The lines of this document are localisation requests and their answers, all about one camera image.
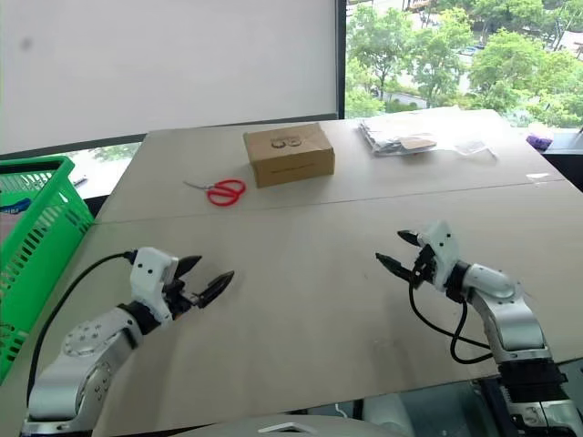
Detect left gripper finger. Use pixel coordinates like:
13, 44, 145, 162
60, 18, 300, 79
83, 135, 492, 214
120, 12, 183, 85
198, 270, 237, 310
175, 255, 203, 280

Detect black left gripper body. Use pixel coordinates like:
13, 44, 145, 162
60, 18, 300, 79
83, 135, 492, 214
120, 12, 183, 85
163, 278, 201, 320

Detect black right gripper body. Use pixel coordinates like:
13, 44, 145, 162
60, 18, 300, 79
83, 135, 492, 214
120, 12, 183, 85
409, 245, 438, 290

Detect green plastic basket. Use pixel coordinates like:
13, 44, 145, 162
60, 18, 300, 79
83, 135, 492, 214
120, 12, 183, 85
0, 155, 96, 365

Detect stack of clear plastic bags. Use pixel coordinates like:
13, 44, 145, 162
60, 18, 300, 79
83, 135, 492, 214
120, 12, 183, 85
356, 117, 439, 158

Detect small clear plastic bag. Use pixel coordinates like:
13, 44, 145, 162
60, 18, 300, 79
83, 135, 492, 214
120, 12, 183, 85
454, 137, 499, 160

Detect brown cardboard box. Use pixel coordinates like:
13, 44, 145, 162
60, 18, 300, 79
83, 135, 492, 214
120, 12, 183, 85
241, 121, 336, 189

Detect purple fuzzy object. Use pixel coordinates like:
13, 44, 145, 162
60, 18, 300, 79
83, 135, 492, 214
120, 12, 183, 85
525, 131, 555, 149

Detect black side table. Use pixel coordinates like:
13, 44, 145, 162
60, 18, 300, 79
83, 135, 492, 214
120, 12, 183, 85
540, 128, 583, 193

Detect blue printed package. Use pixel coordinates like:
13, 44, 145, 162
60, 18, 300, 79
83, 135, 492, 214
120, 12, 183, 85
0, 197, 32, 219

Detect white roller blind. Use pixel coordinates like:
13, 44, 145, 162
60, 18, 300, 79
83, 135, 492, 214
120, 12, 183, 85
0, 0, 341, 157

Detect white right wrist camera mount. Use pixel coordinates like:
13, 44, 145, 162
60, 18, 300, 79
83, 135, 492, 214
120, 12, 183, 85
415, 219, 462, 293

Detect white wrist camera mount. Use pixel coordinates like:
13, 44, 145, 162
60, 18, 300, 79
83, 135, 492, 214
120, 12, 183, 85
415, 219, 462, 293
128, 247, 180, 323

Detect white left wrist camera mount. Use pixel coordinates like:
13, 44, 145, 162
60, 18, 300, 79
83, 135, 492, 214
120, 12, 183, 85
128, 247, 180, 323

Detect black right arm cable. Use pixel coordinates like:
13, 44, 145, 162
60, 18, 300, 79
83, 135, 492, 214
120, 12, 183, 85
407, 272, 496, 364

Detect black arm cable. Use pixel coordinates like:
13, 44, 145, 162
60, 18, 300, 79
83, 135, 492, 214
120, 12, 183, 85
407, 272, 496, 364
26, 249, 138, 411

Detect red handled scissors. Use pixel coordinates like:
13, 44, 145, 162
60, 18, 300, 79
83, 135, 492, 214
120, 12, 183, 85
182, 178, 248, 208

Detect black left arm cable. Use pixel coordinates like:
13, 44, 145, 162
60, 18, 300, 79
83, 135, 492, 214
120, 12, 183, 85
26, 249, 138, 411

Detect dark window frame post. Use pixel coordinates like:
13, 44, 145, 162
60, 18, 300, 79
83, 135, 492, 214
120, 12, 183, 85
335, 0, 349, 121

